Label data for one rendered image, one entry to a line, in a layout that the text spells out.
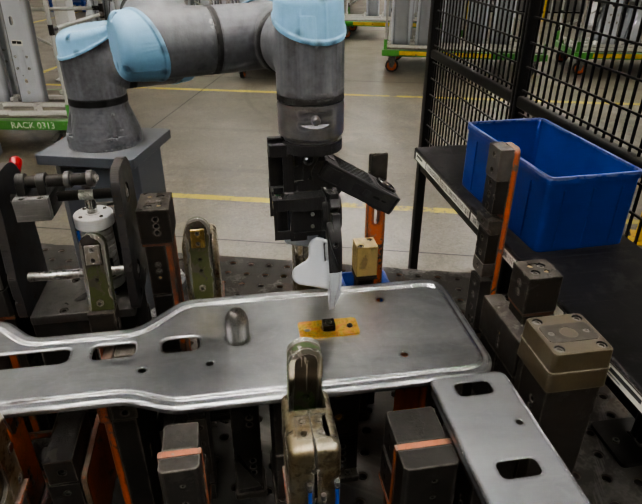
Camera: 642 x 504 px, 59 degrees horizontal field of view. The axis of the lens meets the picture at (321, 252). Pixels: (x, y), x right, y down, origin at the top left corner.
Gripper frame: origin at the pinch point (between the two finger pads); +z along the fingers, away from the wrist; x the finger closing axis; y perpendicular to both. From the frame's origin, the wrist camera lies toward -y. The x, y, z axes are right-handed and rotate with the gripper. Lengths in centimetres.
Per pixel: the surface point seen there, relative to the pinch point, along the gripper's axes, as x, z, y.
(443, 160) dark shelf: -55, 5, -36
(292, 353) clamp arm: 17.9, -3.2, 7.0
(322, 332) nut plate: 1.0, 7.7, 1.2
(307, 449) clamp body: 24.4, 3.5, 6.5
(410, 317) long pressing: -0.9, 8.1, -12.0
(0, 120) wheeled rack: -385, 79, 181
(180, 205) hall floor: -271, 108, 48
